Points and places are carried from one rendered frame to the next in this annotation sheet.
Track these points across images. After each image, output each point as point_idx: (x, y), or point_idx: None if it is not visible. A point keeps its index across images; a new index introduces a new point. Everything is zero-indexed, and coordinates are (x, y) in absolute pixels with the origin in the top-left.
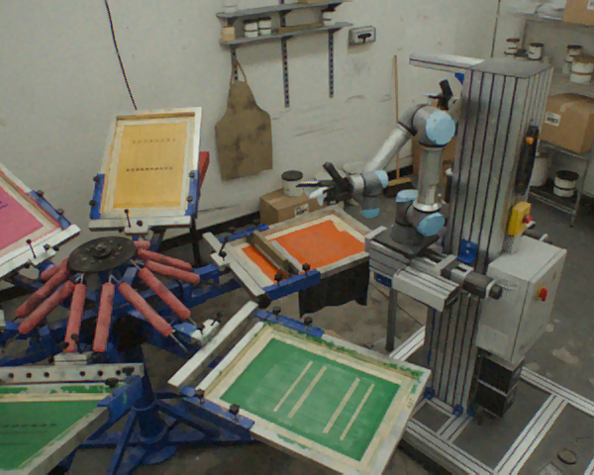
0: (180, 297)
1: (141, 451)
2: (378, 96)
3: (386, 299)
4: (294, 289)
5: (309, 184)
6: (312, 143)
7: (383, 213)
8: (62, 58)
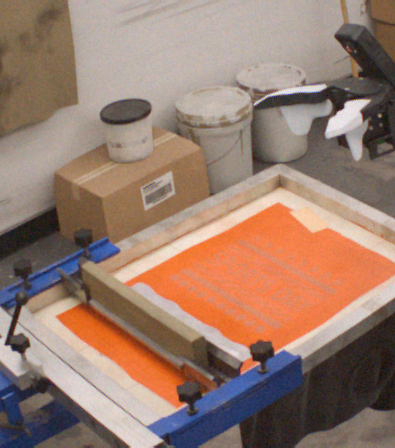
0: None
1: None
2: None
3: None
4: (237, 416)
5: (300, 96)
6: (162, 36)
7: (347, 174)
8: None
